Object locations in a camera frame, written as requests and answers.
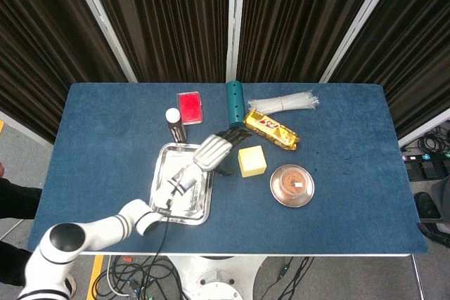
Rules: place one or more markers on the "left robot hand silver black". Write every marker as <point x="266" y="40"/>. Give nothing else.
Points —
<point x="211" y="152"/>

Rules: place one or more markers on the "yellow cube block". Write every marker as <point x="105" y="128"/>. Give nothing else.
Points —
<point x="251" y="159"/>

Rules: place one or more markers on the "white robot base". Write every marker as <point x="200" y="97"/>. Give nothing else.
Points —
<point x="218" y="279"/>

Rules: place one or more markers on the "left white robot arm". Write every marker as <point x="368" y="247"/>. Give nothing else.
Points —
<point x="105" y="226"/>

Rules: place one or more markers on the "rectangular steel tray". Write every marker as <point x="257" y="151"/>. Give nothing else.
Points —
<point x="172" y="159"/>

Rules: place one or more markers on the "brown bottle white cap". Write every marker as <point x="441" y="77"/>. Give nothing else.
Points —
<point x="175" y="129"/>

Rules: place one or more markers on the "red ink pad box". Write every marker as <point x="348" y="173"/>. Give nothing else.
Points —
<point x="190" y="107"/>

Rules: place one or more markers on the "teal half-cylinder holder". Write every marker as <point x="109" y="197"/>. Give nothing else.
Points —
<point x="233" y="103"/>

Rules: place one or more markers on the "gold biscuit packet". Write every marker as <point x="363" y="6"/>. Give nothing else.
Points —
<point x="270" y="128"/>

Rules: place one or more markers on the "round steel plate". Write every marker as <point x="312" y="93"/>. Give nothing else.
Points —
<point x="281" y="201"/>

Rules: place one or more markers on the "bundle of clear straws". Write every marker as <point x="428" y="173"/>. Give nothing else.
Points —
<point x="281" y="103"/>

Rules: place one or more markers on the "small orange object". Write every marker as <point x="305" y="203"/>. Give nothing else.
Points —
<point x="127" y="260"/>

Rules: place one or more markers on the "dark brown curtain panel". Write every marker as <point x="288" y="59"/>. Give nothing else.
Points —
<point x="168" y="15"/>
<point x="35" y="33"/>
<point x="299" y="15"/>
<point x="422" y="50"/>

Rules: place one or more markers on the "blue tablecloth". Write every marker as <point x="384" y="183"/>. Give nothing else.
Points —
<point x="351" y="208"/>

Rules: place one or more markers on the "white black sneaker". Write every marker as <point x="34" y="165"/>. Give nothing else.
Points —
<point x="70" y="286"/>

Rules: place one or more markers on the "black foot pedal unit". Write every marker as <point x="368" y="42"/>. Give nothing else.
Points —
<point x="429" y="170"/>

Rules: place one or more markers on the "black shoe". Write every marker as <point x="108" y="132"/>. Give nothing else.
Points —
<point x="425" y="205"/>
<point x="434" y="233"/>

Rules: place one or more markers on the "white partition post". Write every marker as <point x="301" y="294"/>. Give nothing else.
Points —
<point x="24" y="128"/>
<point x="425" y="128"/>
<point x="232" y="15"/>
<point x="102" y="20"/>
<point x="360" y="20"/>

